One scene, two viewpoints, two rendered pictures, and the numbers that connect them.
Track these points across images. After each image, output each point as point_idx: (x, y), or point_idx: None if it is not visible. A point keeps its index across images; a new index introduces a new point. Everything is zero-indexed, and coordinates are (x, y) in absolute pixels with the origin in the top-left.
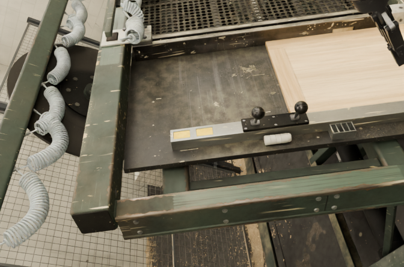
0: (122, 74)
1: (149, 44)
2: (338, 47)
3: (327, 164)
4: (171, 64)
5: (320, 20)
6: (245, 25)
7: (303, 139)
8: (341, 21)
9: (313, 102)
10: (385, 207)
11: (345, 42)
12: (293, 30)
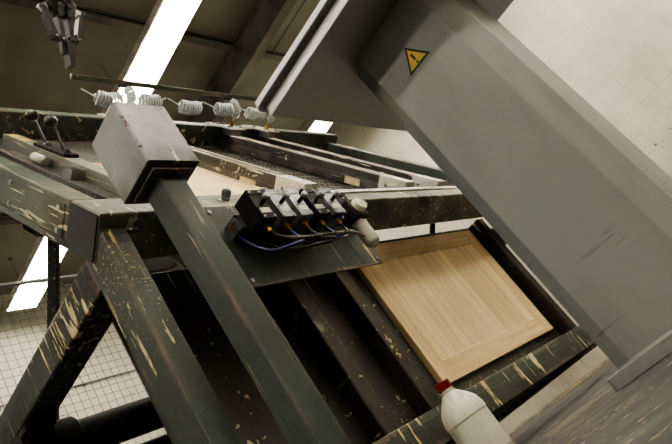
0: (68, 118)
1: None
2: (213, 180)
3: None
4: None
5: (233, 161)
6: (190, 146)
7: (52, 169)
8: (245, 168)
9: None
10: (136, 412)
11: (225, 182)
12: (209, 160)
